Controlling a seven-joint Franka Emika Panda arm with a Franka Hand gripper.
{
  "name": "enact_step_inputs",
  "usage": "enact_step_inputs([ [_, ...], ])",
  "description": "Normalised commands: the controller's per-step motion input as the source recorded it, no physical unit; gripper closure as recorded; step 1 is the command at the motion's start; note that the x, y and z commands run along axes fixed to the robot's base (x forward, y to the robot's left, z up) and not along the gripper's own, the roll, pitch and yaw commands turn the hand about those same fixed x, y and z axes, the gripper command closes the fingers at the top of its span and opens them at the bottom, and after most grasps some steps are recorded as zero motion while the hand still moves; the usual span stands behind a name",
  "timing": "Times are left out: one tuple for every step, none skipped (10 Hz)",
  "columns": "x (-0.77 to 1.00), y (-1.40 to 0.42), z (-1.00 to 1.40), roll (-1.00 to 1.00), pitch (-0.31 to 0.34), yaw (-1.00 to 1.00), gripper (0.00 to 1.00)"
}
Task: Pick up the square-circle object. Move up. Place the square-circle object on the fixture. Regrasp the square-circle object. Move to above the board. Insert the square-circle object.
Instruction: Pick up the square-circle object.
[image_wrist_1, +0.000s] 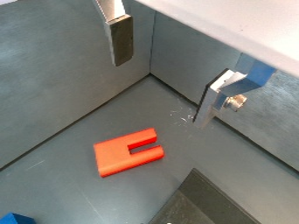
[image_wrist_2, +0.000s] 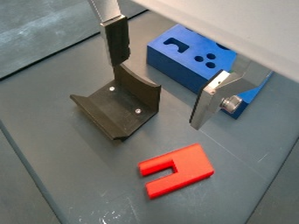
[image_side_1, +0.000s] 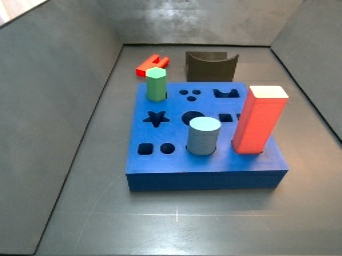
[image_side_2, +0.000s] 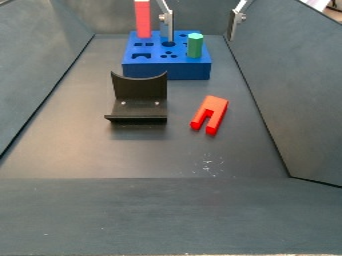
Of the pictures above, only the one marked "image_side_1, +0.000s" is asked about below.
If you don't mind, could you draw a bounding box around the red square-circle object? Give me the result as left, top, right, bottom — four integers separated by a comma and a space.
135, 54, 170, 77

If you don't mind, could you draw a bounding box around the blue shape-sorter fixture block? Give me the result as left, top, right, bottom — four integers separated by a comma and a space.
126, 82, 289, 191

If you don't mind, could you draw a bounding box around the black curved regrasp stand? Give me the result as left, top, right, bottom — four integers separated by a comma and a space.
186, 51, 239, 82

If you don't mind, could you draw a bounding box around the blue-grey cylinder peg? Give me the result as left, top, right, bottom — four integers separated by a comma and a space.
187, 117, 222, 155

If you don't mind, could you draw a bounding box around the green hexagonal peg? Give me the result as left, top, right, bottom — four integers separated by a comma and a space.
146, 67, 167, 102

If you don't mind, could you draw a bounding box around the tall red rectangular block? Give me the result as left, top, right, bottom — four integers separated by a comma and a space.
233, 86, 289, 154

